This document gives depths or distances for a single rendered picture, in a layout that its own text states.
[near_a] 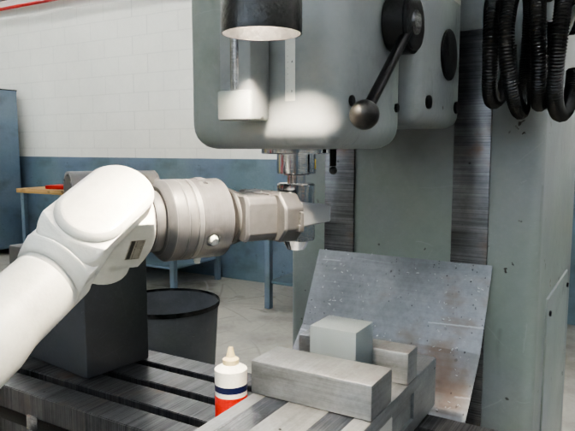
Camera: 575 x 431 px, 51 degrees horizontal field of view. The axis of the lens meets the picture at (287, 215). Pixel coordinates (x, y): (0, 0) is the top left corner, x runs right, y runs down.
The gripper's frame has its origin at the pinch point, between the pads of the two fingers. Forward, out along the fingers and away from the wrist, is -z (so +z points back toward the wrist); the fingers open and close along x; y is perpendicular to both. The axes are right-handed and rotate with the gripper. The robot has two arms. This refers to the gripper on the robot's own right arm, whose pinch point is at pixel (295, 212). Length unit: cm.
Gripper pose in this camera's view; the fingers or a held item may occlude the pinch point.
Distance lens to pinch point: 74.2
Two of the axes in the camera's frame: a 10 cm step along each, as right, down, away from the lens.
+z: -8.3, 0.6, -5.6
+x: -5.6, -0.9, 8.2
